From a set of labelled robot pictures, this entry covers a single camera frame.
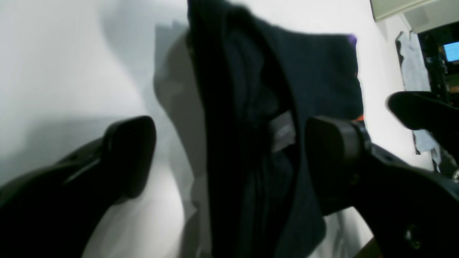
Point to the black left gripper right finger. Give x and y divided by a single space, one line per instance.
412 213

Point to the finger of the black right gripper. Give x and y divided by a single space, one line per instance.
423 110

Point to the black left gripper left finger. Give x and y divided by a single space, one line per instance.
53 211

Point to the black T-shirt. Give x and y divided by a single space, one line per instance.
259 85

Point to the grey cloth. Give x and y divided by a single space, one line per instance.
415 78

